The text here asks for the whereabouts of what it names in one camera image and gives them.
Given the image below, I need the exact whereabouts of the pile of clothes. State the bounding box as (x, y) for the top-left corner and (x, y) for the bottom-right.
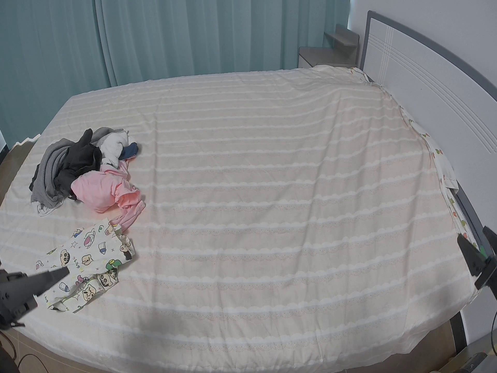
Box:
(29, 127), (140, 214)

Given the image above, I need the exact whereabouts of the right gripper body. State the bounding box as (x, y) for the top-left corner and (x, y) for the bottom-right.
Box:
(474, 255), (497, 301)

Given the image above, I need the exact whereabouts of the bed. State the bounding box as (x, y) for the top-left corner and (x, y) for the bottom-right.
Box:
(0, 10), (497, 368)

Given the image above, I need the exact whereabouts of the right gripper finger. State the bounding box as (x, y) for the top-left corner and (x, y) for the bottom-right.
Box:
(482, 226), (497, 257)
(456, 233), (485, 279)

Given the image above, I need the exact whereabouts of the blue-green curtain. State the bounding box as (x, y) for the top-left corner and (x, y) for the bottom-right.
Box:
(93, 0), (352, 88)
(0, 0), (113, 148)

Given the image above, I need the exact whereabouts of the black cable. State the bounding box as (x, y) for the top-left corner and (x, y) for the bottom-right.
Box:
(0, 327), (51, 373)

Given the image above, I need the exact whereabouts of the grey bedside table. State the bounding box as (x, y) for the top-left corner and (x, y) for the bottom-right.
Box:
(298, 24), (360, 69)

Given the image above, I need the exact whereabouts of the pink garment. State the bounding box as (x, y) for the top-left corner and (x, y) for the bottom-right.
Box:
(71, 161), (146, 232)

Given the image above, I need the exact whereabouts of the white and wood bedside table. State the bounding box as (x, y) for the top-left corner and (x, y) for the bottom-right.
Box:
(439, 336), (497, 373)

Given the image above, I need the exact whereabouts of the white printed pyjama top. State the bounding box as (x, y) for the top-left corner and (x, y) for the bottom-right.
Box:
(36, 217), (136, 313)

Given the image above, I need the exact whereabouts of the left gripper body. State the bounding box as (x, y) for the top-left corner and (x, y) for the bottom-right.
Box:
(0, 269), (39, 330)

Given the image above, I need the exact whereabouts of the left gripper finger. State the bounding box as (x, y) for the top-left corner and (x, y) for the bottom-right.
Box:
(23, 266), (71, 298)

